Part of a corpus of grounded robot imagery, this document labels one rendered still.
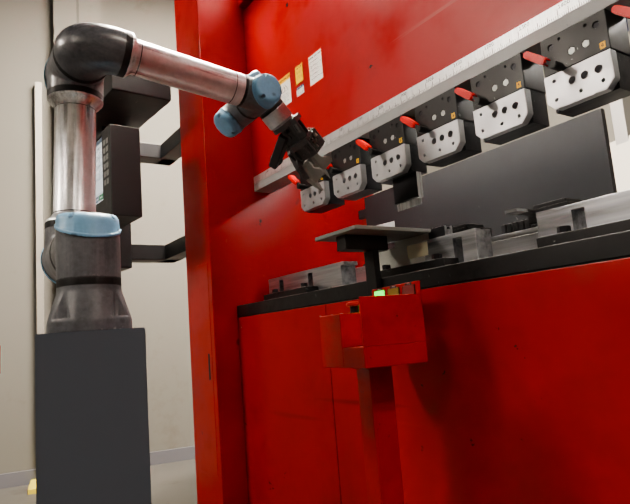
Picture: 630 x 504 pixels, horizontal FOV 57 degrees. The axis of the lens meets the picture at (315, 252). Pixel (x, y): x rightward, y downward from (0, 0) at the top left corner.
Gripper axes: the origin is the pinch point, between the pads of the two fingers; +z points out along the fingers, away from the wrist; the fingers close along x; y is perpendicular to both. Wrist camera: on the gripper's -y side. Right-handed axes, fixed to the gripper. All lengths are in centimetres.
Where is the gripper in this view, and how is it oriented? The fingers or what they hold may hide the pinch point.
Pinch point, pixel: (321, 182)
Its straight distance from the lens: 166.1
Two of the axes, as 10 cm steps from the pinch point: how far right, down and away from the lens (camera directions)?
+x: 3.3, -5.9, 7.4
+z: 6.1, 7.3, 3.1
